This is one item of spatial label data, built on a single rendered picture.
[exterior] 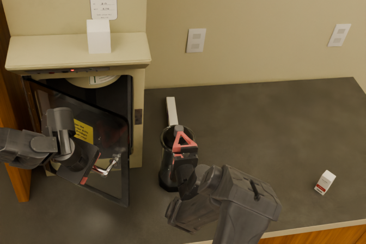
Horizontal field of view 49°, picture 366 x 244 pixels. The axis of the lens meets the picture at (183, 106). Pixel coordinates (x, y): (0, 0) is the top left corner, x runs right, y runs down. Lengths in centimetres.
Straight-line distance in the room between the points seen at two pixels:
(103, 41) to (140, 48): 9
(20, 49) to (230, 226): 64
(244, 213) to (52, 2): 65
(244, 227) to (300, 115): 121
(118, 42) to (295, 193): 83
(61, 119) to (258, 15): 95
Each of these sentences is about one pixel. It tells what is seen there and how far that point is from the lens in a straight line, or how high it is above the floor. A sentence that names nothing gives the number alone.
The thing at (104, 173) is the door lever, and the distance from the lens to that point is 109.
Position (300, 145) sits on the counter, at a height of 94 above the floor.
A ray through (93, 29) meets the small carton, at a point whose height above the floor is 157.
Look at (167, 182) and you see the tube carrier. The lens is 133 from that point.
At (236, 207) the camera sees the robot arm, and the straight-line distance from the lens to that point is 56.
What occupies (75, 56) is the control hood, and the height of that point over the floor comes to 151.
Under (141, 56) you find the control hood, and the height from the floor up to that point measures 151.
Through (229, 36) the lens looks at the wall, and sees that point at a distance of 164.
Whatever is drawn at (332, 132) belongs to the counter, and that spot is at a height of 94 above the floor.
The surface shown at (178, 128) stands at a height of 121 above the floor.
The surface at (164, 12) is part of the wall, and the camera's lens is 152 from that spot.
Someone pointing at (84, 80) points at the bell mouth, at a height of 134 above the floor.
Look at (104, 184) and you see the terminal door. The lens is 124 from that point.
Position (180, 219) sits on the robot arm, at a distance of 93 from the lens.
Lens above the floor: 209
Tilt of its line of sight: 45 degrees down
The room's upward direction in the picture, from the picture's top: 7 degrees clockwise
